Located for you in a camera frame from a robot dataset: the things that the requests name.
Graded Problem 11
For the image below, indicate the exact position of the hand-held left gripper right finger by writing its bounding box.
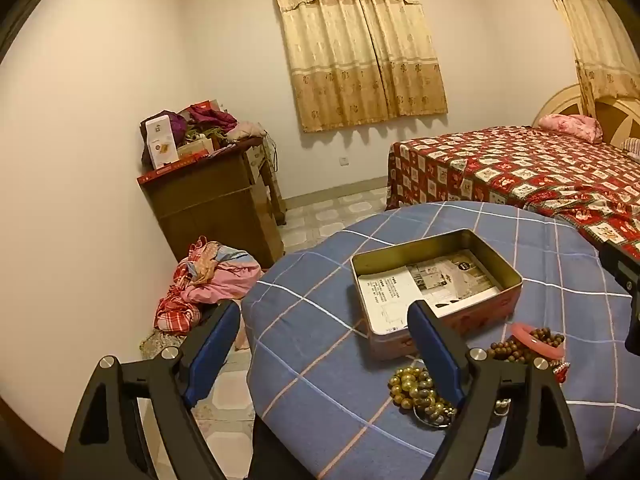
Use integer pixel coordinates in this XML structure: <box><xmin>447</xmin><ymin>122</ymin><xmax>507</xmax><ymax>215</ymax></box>
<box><xmin>406</xmin><ymin>300</ymin><xmax>588</xmax><ymax>480</ymax></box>

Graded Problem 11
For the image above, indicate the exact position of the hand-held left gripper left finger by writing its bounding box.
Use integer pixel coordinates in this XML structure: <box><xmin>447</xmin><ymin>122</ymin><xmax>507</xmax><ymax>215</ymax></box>
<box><xmin>62</xmin><ymin>300</ymin><xmax>243</xmax><ymax>480</ymax></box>

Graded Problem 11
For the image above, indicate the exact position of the pink metal tin box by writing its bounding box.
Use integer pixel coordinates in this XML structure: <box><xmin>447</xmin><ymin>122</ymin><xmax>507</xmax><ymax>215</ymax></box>
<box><xmin>350</xmin><ymin>228</ymin><xmax>523</xmax><ymax>361</ymax></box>

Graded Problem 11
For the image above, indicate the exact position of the gold bead bracelet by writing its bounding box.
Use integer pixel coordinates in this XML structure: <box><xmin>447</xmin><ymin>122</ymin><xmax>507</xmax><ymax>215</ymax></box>
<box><xmin>387</xmin><ymin>366</ymin><xmax>458</xmax><ymax>423</ymax></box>

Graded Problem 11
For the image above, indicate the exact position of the brown wooden bead bracelet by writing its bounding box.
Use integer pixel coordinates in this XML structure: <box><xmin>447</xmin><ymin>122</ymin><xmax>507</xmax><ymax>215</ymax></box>
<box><xmin>487</xmin><ymin>327</ymin><xmax>566</xmax><ymax>364</ymax></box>

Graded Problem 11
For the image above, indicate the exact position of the pink bangle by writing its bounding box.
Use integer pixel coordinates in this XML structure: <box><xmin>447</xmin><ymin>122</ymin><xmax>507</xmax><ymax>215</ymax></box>
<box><xmin>510</xmin><ymin>323</ymin><xmax>566</xmax><ymax>361</ymax></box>

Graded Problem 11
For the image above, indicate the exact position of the grey patterned cloth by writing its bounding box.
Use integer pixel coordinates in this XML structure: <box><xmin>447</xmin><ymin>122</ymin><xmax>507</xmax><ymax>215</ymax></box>
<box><xmin>140</xmin><ymin>329</ymin><xmax>187</xmax><ymax>361</ymax></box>

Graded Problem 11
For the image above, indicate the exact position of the printed paper sheet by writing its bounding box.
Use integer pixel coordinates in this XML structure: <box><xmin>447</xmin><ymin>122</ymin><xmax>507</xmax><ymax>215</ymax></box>
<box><xmin>357</xmin><ymin>249</ymin><xmax>503</xmax><ymax>336</ymax></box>

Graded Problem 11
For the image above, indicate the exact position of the pink and red clothes pile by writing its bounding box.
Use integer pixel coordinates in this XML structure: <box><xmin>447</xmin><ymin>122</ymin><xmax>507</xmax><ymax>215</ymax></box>
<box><xmin>153</xmin><ymin>236</ymin><xmax>264</xmax><ymax>336</ymax></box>

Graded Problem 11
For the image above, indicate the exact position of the brown wooden cabinet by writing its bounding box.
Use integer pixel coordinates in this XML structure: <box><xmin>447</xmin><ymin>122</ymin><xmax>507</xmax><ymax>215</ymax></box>
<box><xmin>137</xmin><ymin>136</ymin><xmax>287</xmax><ymax>270</ymax></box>

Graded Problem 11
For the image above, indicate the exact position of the pink pillow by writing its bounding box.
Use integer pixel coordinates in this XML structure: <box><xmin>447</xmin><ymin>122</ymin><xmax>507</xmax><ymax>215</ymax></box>
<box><xmin>537</xmin><ymin>113</ymin><xmax>604</xmax><ymax>143</ymax></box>

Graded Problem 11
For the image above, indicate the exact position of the bed with red patterned cover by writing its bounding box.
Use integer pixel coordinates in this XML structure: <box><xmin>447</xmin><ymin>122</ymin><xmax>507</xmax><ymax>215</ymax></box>
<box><xmin>385</xmin><ymin>126</ymin><xmax>640</xmax><ymax>261</ymax></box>

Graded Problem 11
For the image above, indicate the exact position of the cream round headboard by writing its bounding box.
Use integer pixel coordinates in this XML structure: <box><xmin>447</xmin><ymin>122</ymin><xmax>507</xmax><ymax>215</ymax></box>
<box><xmin>531</xmin><ymin>84</ymin><xmax>640</xmax><ymax>149</ymax></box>

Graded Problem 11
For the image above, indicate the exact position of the flat red box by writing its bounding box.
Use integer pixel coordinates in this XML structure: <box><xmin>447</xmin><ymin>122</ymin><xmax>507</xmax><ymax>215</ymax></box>
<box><xmin>137</xmin><ymin>152</ymin><xmax>211</xmax><ymax>184</ymax></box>

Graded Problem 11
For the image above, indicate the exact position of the beige cardboard box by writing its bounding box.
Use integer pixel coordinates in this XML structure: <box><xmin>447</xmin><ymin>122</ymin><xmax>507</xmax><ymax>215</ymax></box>
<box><xmin>176</xmin><ymin>137</ymin><xmax>217</xmax><ymax>159</ymax></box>

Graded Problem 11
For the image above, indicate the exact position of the white cardboard box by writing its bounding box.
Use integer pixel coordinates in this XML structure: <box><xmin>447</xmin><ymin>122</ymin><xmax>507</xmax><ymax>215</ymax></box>
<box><xmin>146</xmin><ymin>116</ymin><xmax>180</xmax><ymax>171</ymax></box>

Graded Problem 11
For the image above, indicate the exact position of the pile of clothes on cabinet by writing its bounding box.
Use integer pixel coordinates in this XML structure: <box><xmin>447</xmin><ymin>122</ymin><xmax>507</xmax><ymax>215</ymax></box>
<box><xmin>167</xmin><ymin>101</ymin><xmax>264</xmax><ymax>153</ymax></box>

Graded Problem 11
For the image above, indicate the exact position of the narrow beige patterned curtain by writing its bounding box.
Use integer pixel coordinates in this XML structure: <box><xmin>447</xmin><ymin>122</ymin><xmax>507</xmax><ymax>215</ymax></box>
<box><xmin>530</xmin><ymin>0</ymin><xmax>640</xmax><ymax>101</ymax></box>

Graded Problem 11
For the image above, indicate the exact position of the wide beige patterned curtain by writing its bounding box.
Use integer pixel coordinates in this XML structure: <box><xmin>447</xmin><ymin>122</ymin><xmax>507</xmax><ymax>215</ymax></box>
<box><xmin>270</xmin><ymin>0</ymin><xmax>449</xmax><ymax>134</ymax></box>

